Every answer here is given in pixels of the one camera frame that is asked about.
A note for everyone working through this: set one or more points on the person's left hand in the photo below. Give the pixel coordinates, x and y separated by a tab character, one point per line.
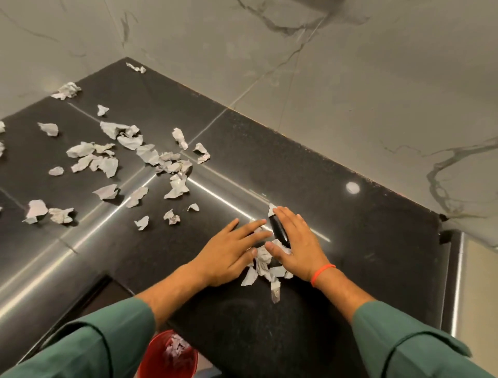
225	257

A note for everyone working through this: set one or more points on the person's right hand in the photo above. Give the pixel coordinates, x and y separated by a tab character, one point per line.
305	253

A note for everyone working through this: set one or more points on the white paper scraps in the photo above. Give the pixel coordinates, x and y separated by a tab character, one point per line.
105	165

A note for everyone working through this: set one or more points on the silver dishwasher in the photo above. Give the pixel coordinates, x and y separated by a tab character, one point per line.
474	292

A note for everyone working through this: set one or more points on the person's right forearm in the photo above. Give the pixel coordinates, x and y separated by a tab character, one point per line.
346	292

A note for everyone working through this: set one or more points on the person's left forearm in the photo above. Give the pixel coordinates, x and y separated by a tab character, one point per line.
171	292

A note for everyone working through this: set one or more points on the orange thread wristband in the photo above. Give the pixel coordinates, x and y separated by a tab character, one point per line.
323	272

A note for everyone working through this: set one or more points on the red plastic bucket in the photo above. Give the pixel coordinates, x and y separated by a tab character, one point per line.
151	362

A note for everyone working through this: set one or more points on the green shirt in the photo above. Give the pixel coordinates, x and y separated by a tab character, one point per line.
78	342

